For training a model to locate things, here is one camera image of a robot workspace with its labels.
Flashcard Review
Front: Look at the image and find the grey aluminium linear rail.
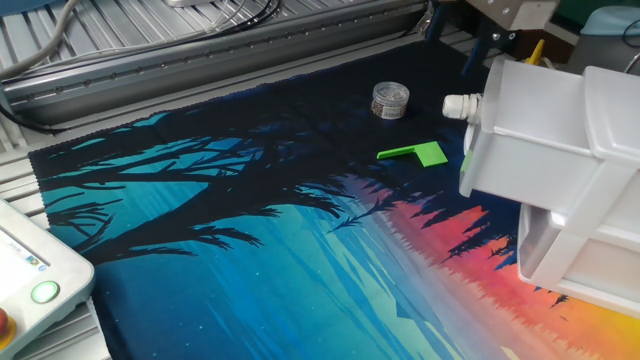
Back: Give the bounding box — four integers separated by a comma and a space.
0, 0, 431, 126

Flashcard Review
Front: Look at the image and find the black cable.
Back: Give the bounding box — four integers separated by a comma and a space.
164, 0, 284, 49
0, 102, 69, 136

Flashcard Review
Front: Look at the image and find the yellow plastic nozzle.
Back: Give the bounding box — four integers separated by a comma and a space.
524, 38, 546, 66

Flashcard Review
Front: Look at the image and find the grey metal gripper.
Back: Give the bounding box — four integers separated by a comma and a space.
424, 0, 561, 77

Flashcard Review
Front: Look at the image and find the white plastic drawer cabinet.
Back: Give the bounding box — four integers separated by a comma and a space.
517, 64, 640, 321

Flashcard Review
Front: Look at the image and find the white teach pendant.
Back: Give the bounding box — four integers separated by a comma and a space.
0, 198, 96, 360

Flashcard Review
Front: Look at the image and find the green L-shaped plastic piece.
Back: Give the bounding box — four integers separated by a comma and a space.
375, 140, 449, 168

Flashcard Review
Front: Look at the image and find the translucent drawer with white knob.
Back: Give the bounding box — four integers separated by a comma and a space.
442, 57, 596, 206

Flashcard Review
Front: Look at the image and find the small clear jar of beads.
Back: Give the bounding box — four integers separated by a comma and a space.
370, 81, 411, 121

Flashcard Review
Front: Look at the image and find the sunset forest printed cloth mat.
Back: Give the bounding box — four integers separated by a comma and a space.
27, 39, 640, 360

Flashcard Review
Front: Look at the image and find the thick grey cable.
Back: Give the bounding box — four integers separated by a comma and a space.
0, 0, 84, 82

